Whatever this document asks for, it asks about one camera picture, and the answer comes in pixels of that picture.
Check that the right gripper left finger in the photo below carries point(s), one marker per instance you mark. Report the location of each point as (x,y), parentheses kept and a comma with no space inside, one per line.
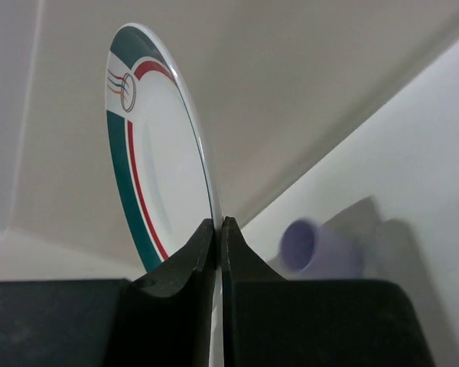
(161,319)

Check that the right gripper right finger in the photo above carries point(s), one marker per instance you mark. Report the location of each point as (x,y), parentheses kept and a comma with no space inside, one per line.
(270,321)

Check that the lilac plastic cup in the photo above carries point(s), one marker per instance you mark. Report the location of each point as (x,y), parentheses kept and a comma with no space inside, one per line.
(309,251)

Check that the white plate green red rim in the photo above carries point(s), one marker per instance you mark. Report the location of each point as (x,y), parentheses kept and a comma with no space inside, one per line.
(159,156)

